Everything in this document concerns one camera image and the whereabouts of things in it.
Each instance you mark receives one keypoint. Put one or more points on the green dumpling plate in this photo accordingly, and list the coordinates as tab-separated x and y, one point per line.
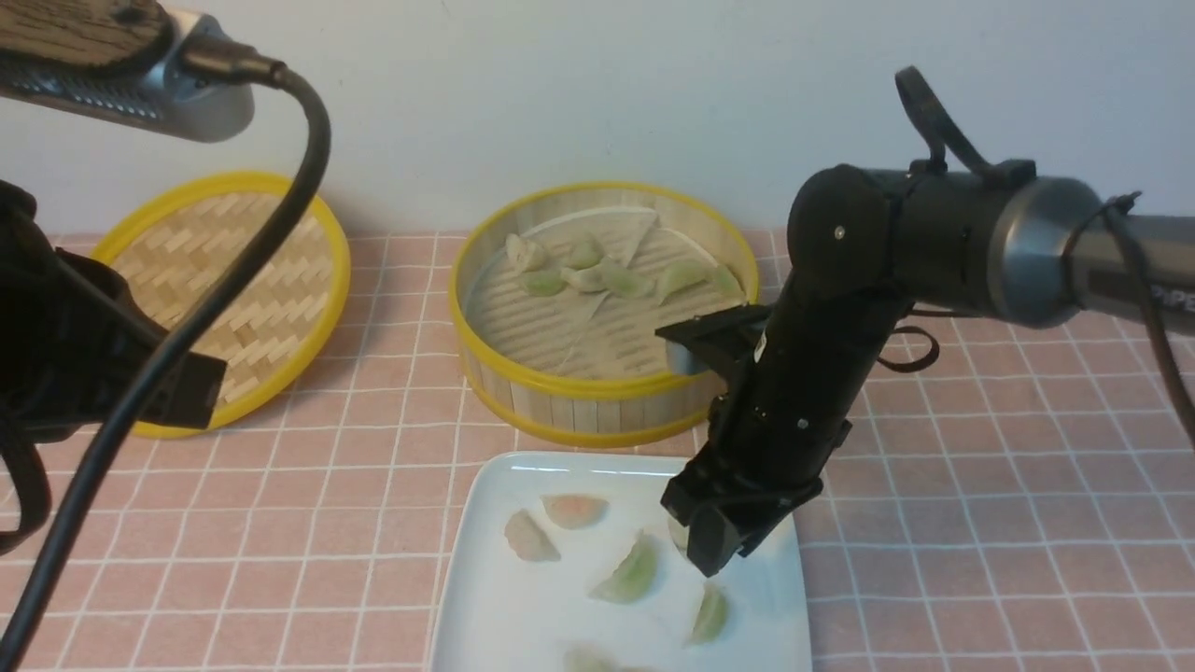
634	576

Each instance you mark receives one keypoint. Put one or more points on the pale dumpling in steamer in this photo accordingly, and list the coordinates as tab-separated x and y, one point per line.
525	255

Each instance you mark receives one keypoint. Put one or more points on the pink grid tablecloth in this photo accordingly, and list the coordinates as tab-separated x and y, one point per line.
1024	505

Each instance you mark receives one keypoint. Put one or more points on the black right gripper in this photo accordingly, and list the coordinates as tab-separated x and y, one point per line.
727	513

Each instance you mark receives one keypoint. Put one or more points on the green dumpling steamer middle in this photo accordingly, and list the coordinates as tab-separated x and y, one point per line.
624	283

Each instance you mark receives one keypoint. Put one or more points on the pale green dumpling steamer back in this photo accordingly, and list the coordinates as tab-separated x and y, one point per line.
581	266

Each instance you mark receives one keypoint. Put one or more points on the white square plate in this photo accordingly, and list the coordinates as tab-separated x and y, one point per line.
500	613

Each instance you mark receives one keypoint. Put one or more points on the green dumpling steamer far right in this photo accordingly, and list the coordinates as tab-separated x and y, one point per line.
723	279

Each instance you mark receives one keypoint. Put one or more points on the bamboo steamer basket yellow rim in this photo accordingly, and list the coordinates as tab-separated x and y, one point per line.
588	413

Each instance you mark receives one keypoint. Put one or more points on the pink dumpling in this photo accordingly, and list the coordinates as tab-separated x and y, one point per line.
574	511

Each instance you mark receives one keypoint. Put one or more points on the small green dumpling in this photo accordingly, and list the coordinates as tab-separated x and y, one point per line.
711	616

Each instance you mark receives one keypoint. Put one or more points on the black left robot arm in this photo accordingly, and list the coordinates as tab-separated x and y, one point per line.
72	339

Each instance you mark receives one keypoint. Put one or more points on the green dumpling in steamer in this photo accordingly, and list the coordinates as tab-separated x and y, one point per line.
542	284

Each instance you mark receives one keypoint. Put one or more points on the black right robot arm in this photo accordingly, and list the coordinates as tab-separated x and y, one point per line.
865	248

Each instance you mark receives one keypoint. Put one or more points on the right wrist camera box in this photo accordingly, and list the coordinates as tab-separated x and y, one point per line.
715	342

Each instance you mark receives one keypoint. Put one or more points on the pale grey dumpling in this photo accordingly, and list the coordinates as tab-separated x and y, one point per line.
527	539

